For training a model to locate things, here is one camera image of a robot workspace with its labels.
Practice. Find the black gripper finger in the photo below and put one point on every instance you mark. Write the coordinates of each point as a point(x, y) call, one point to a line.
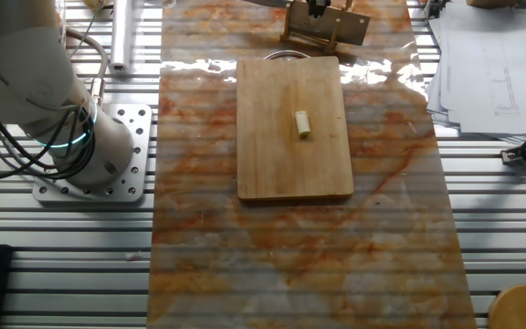
point(319, 8)

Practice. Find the steel cleaver knife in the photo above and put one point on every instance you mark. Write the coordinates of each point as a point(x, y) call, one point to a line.
point(345, 27)

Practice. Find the white scallion stalk piece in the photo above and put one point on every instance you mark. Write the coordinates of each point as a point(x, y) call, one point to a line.
point(302, 123)

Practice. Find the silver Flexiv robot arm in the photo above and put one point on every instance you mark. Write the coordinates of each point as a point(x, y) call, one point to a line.
point(25, 68)

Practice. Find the wooden knife rack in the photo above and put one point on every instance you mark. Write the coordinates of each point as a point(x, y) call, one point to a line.
point(287, 32)

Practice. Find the wooden cutting board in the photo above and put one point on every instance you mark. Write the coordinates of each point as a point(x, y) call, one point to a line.
point(281, 164)

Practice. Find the white paper stack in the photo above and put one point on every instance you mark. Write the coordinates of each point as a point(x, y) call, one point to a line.
point(491, 68)

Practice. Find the white plastic wrap roll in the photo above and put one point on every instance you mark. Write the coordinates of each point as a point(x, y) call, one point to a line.
point(119, 50)

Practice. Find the white daikon radish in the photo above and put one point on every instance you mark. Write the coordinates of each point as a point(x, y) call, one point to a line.
point(94, 3)

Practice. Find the orange marble pattern mat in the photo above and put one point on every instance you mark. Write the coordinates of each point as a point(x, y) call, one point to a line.
point(290, 256)

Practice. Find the clear plastic fruit container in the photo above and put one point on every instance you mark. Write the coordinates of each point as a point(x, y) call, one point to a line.
point(60, 27)

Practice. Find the wooden stand with round base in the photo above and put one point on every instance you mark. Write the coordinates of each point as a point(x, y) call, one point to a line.
point(523, 306)

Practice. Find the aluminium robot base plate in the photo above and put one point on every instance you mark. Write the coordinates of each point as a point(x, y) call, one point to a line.
point(142, 151)

